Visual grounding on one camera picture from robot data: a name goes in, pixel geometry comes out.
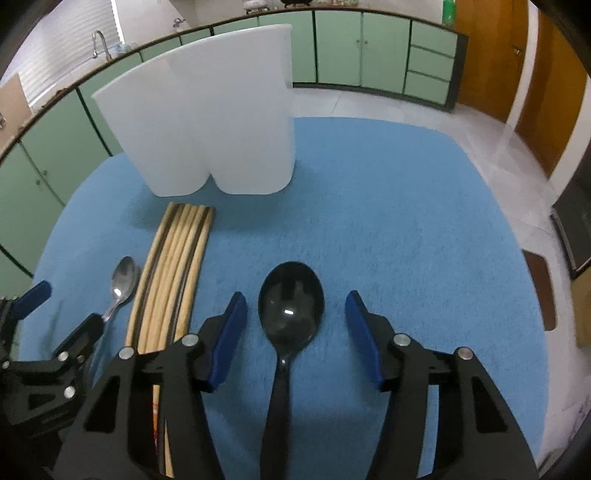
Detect red-tipped wooden chopstick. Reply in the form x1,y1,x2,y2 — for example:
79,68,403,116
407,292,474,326
158,206,211,480

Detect black plastic spoon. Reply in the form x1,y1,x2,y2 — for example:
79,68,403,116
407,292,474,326
257,261,325,479

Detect green lower kitchen cabinets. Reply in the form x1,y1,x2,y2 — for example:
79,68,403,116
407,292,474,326
1,8,468,297

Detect silver metal spoon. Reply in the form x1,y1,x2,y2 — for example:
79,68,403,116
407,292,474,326
102,256,140,323

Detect light bamboo chopstick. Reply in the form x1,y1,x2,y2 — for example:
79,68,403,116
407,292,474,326
173,207,214,341

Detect brown wooden stool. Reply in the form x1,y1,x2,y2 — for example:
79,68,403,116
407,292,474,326
523,250,557,331

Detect brown cardboard board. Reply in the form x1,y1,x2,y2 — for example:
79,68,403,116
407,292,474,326
0,74,32,151

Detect blue table mat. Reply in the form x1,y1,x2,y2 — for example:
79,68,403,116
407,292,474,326
18,116,551,480

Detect white window blind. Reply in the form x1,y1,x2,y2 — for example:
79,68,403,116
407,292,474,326
2,0,119,102

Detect chrome sink faucet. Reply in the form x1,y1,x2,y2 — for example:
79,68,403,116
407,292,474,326
92,30,112,62

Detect white two-compartment utensil holder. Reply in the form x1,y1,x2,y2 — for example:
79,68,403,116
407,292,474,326
92,24,296,197

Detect left wooden door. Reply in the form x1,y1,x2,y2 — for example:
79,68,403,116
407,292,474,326
455,0,528,122

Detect wooden door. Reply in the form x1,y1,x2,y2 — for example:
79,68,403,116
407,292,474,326
517,12,587,175
455,0,528,122

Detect right wooden door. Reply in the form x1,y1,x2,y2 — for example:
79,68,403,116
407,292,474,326
517,12,587,175

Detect white cooking pot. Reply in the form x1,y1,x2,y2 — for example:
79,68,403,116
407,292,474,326
242,0,269,14

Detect black wok with lid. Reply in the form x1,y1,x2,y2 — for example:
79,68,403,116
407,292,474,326
280,0,312,8

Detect green bottle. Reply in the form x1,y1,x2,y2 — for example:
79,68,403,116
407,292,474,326
442,0,456,26

